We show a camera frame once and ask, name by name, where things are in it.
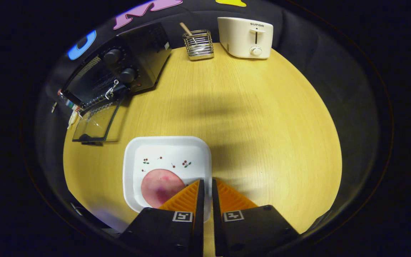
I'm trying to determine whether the white cord hook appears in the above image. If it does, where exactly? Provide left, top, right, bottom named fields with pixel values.
left=105, top=80, right=120, bottom=100

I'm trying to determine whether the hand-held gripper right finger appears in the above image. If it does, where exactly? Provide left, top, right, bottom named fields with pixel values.
left=212, top=178, right=300, bottom=257

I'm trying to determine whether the wooden utensil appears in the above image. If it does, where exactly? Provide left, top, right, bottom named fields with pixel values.
left=179, top=22, right=195, bottom=38

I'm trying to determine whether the pink ham slice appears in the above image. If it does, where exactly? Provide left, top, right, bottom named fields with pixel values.
left=141, top=169, right=186, bottom=208

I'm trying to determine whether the black toaster oven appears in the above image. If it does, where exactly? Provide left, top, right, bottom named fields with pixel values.
left=59, top=22, right=172, bottom=146

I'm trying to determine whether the metal wire utensil holder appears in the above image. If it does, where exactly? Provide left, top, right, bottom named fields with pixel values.
left=182, top=30, right=214, bottom=61

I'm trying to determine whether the white square plate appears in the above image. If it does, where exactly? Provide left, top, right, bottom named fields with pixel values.
left=123, top=136, right=212, bottom=223

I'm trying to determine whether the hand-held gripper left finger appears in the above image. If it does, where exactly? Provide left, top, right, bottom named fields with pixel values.
left=119, top=180, right=205, bottom=257

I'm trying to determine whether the white bread toaster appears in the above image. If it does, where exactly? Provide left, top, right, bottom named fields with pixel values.
left=217, top=17, right=274, bottom=59

